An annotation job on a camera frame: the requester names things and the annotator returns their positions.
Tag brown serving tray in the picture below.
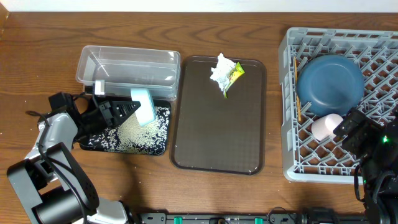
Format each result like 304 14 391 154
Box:
170 56 266 175

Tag clear plastic bin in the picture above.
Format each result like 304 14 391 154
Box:
76 45 180 100

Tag pink cup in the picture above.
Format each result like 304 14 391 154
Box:
312 114 343 141

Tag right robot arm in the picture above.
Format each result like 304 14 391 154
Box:
333 108 397 223

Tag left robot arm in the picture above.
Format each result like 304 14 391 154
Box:
7 92 141 223

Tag blue plate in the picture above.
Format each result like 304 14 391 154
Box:
297 55 364 117

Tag yellow green snack wrapper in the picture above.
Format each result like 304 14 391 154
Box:
223 62 245 98

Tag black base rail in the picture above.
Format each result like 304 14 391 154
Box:
133 207 369 224

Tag black plastic tray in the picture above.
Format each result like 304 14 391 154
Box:
79 95 172 156

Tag light blue rice bowl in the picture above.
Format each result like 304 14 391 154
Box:
131 88 156 126

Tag grey dishwasher rack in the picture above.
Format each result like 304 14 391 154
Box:
278 27 397 184

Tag white tissue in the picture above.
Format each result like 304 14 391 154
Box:
210 53 236 91

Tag white rice grains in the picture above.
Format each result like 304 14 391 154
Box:
88 106 171 153

